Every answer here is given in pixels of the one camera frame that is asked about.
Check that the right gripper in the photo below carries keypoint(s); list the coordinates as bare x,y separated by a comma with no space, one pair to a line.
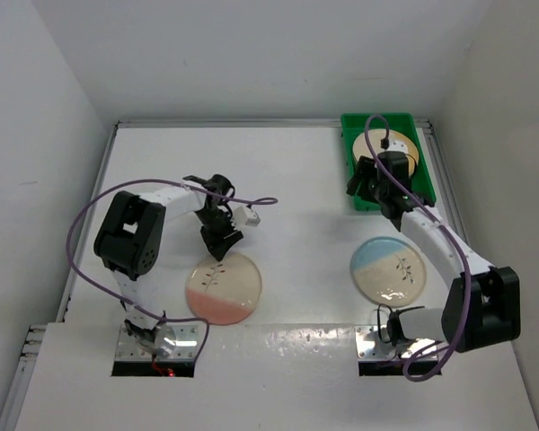
363,171

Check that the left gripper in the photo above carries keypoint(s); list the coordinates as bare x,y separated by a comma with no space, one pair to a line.
218,246

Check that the pink cream plate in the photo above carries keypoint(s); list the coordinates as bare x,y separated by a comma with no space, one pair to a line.
224,292

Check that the blue cream plate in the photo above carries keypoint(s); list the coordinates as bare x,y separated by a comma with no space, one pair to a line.
387,270

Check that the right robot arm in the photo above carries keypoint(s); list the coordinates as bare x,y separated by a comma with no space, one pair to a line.
483,301

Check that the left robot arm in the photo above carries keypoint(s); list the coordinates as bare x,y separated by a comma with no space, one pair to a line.
129,241

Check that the green plastic bin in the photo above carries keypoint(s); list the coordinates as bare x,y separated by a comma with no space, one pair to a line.
401,127

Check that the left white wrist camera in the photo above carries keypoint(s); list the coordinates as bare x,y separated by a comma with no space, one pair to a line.
246,216

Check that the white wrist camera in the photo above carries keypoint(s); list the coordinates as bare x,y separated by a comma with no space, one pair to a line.
246,216
399,146

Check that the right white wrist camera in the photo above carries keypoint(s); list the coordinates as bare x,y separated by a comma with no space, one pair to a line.
399,146

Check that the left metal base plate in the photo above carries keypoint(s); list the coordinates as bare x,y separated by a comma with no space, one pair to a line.
172,342

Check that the metal base plate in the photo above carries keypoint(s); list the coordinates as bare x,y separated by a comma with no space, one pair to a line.
373,345
172,342

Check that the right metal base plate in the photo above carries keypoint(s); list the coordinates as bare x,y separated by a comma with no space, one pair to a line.
373,345

